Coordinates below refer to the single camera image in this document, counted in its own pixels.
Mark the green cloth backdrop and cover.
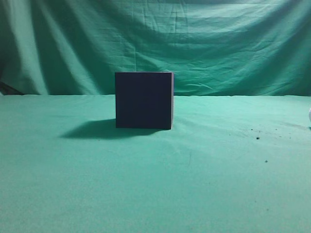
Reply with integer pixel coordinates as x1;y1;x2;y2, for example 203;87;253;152
0;0;311;233

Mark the dark blue cube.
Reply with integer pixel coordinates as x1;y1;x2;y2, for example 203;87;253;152
115;72;174;130

